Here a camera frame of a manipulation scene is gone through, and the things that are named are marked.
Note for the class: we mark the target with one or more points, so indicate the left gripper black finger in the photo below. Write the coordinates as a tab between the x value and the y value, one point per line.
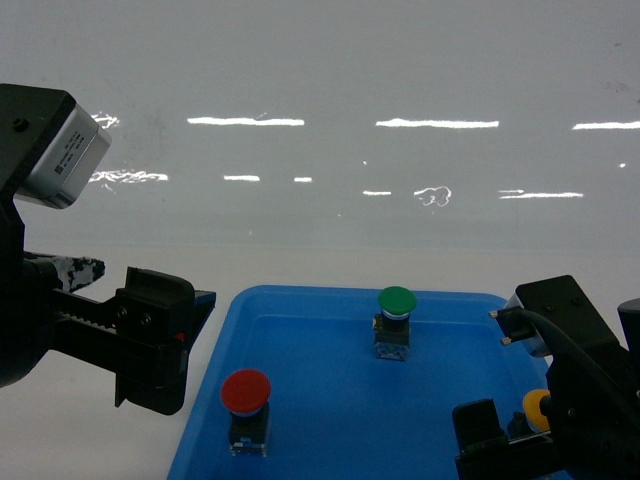
204	304

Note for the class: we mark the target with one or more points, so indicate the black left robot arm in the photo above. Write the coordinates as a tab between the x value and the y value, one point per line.
29	116

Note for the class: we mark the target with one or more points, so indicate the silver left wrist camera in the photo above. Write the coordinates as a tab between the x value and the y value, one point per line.
68	162

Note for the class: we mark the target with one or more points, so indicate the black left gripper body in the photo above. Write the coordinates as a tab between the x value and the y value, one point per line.
143	334

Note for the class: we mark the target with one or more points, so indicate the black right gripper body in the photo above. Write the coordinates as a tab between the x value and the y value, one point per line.
594	427

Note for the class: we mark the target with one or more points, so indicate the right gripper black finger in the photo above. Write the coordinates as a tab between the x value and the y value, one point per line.
477	427

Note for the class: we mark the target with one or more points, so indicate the green mushroom push button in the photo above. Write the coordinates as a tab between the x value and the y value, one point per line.
391	325

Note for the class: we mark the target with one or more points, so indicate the blue plastic tray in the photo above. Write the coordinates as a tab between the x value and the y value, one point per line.
336	410

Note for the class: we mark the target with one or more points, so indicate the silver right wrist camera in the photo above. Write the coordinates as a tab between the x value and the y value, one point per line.
518	330

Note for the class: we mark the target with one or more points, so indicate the yellow mushroom push button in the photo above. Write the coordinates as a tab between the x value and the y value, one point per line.
530	419

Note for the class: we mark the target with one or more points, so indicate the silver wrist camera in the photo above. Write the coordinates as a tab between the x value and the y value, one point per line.
68	162
518	330

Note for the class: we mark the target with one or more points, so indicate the left gripper black white-taped finger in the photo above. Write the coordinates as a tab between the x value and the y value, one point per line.
72	273

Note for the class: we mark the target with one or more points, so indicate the red mushroom push button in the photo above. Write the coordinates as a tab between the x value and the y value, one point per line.
245	394

